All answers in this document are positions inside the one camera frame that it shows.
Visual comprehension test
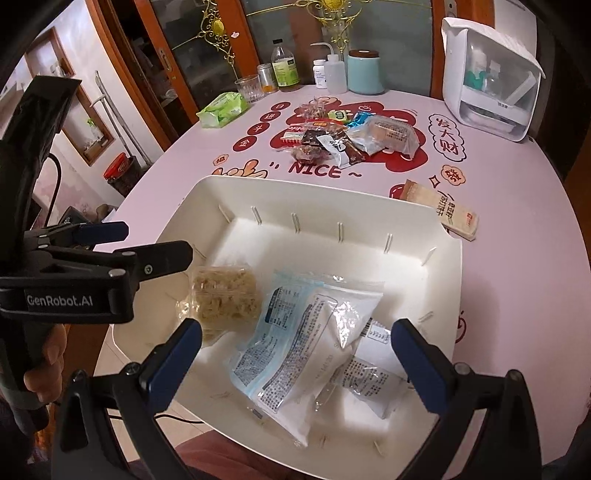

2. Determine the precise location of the light blue snack packet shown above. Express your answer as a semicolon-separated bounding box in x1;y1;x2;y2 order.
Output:
230;270;385;401

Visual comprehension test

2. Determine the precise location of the pink printed tablecloth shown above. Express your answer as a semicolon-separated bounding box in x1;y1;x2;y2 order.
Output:
95;83;591;467

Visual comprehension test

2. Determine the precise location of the large white snack packet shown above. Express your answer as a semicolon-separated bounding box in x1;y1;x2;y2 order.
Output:
255;292;376;448

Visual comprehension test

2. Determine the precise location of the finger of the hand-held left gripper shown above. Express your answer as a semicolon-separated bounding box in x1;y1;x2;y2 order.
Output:
23;222;129;254
46;240;194;296

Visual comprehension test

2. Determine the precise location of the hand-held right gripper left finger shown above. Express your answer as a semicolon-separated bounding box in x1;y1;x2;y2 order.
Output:
50;318;204;480

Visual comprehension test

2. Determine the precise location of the small white snack packet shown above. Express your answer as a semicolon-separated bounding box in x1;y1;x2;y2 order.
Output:
331;319;413;420

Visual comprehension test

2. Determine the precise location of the long brown snack packet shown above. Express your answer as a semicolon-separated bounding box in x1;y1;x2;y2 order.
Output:
401;179;479;241

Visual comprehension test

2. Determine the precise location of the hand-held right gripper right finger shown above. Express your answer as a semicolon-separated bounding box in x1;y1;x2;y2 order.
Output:
390;318;543;480

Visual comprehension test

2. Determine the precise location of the green wet wipes pack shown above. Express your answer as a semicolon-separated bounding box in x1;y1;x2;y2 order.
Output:
196;91;250;129

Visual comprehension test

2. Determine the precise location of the person's left hand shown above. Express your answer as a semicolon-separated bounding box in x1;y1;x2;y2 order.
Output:
23;324;66;407

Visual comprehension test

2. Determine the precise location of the pile of mixed snacks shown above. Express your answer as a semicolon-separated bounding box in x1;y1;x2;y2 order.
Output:
277;96;422;167

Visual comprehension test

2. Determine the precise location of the wooden glass door cabinet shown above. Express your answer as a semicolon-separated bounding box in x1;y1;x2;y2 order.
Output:
85;0;495;151

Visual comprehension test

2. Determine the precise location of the green label glass bottle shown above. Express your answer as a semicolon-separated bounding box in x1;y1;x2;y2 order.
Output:
270;39;302;90

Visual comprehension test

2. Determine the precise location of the person's maroon clothing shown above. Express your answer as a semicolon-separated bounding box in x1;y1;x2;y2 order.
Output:
173;428;289;480

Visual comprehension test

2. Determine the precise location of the light blue canister wooden lid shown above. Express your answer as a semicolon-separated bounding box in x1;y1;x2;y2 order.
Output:
346;49;386;95

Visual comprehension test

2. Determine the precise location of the clear glass cup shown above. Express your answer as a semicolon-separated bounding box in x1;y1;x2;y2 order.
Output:
235;74;265;104

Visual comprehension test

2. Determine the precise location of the white plastic tray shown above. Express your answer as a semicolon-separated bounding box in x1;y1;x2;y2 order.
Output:
108;174;463;478

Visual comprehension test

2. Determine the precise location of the black cable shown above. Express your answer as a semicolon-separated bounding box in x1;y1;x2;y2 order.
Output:
44;152;64;227

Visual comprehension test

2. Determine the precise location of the clear noodle snack packet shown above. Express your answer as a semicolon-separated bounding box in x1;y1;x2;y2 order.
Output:
178;264;262;343

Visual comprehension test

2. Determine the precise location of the red lid jar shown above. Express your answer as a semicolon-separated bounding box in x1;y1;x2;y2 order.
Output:
102;152;140;196

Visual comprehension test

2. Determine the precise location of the white wash bottle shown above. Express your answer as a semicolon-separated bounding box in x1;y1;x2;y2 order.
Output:
310;41;348;93

